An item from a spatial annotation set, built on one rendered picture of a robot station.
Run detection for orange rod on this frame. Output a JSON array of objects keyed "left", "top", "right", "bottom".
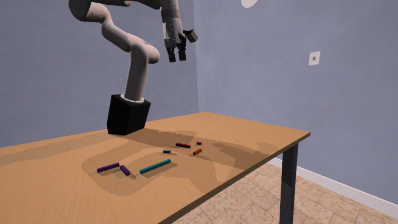
[{"left": 193, "top": 149, "right": 202, "bottom": 155}]

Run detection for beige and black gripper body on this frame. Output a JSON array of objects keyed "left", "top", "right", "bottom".
[{"left": 162, "top": 17, "right": 183, "bottom": 48}]

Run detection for purple rod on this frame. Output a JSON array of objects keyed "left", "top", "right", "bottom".
[
  {"left": 120, "top": 165, "right": 130, "bottom": 176},
  {"left": 97, "top": 163, "right": 119, "bottom": 173}
]

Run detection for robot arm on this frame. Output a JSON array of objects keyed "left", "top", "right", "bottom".
[{"left": 68, "top": 0, "right": 180, "bottom": 104}]

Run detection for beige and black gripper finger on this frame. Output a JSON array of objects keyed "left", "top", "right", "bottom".
[
  {"left": 176, "top": 33, "right": 186, "bottom": 61},
  {"left": 167, "top": 47, "right": 176, "bottom": 62}
]

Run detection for turquoise rod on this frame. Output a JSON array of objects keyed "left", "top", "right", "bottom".
[{"left": 140, "top": 159, "right": 171, "bottom": 174}]

